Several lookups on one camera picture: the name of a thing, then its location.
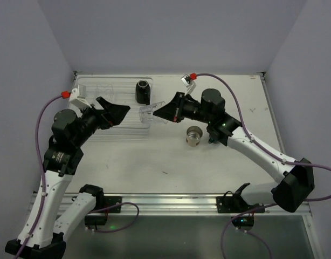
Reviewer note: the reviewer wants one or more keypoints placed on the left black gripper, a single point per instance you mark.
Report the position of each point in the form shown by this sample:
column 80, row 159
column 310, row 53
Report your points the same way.
column 103, row 116

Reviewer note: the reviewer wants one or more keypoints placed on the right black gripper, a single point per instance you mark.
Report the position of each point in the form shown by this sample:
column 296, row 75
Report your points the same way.
column 179, row 107

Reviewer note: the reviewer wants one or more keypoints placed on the clear glass cup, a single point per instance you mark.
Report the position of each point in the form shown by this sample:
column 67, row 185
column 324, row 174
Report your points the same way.
column 147, row 117

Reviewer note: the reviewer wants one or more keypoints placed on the cream brown-banded cup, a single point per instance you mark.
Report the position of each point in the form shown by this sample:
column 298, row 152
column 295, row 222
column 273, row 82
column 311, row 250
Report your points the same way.
column 193, row 136

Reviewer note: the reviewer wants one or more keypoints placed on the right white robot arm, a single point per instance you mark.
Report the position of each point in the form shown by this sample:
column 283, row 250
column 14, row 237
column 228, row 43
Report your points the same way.
column 293, row 180

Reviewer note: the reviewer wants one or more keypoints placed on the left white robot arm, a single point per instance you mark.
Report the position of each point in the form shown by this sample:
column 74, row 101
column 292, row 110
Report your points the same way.
column 45, row 233

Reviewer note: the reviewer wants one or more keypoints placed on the black mug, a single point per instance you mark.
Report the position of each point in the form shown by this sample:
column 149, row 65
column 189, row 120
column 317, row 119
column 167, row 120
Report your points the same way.
column 142, row 92

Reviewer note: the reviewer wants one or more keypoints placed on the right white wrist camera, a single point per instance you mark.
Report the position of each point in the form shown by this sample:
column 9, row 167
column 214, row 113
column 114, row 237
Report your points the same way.
column 189, row 82

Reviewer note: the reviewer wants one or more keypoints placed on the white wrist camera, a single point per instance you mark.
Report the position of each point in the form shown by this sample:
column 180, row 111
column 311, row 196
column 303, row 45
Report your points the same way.
column 189, row 82
column 78, row 97

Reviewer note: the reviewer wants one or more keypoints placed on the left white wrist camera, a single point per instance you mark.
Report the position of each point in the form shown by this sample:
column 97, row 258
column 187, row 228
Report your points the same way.
column 78, row 97

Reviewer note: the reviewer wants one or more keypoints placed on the aluminium mounting rail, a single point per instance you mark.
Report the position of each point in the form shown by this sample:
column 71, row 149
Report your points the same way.
column 179, row 205

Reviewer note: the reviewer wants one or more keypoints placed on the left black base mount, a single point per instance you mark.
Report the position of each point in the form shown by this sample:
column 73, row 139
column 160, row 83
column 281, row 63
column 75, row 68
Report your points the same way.
column 101, row 218

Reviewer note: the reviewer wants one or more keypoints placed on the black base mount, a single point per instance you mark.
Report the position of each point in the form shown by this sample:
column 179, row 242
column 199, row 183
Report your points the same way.
column 227, row 203
column 101, row 218

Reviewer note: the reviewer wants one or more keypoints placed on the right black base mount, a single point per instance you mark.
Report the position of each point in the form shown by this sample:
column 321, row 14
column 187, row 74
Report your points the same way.
column 227, row 203

